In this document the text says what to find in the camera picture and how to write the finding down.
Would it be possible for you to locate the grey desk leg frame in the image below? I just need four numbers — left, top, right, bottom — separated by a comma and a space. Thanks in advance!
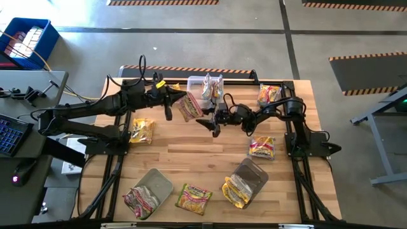
349, 83, 407, 187

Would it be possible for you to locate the dark smoky plastic bin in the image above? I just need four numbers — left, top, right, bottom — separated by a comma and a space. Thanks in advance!
221, 158, 270, 210

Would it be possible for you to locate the black aluminium table frame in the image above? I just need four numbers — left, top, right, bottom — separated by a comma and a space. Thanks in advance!
72, 78, 343, 229

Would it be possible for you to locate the blue-edged ramen pack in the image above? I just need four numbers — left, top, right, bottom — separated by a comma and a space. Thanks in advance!
247, 135, 276, 161
256, 83, 283, 108
202, 73, 213, 100
212, 74, 224, 100

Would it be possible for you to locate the black support beam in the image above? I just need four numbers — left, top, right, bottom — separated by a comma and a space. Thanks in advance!
43, 136, 86, 169

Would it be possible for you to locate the small black gadget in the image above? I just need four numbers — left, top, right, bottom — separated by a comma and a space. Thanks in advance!
0, 87, 22, 99

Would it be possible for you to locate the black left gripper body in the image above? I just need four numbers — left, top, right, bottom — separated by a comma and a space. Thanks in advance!
144, 85, 170, 109

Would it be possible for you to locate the black hazard-striped floor mat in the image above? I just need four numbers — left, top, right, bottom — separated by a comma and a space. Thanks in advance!
106, 0, 220, 6
118, 64, 255, 80
301, 0, 407, 13
328, 52, 407, 97

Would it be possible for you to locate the black desk clamp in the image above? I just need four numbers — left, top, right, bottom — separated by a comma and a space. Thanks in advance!
24, 80, 60, 108

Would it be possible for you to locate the black computer mouse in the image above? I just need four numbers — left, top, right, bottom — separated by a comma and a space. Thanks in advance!
11, 158, 38, 188

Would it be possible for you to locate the blue plastic crate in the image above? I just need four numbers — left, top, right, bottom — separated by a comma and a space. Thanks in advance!
0, 17, 60, 70

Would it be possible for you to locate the white pink box bundle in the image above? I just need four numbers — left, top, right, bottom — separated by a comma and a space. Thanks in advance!
4, 25, 45, 59

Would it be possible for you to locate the white cardboard box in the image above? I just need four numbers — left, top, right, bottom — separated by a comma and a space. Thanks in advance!
62, 138, 88, 175

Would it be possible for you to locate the black backlit keyboard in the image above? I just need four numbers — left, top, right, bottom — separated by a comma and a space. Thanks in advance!
0, 113, 34, 157

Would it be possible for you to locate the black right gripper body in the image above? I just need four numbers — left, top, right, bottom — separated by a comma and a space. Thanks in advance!
217, 104, 255, 128

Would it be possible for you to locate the clear plastic bin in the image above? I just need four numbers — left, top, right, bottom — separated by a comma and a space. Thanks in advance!
186, 75, 225, 108

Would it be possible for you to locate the yellow cable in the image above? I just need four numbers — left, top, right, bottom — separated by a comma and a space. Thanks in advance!
0, 30, 102, 101

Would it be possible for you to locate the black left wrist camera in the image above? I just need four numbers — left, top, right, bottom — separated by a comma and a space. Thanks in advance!
152, 72, 169, 92

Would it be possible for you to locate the white plastic bin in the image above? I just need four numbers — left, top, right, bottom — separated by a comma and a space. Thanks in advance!
123, 167, 174, 221

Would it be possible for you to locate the grey side table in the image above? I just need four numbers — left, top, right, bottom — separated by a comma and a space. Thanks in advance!
0, 70, 69, 223

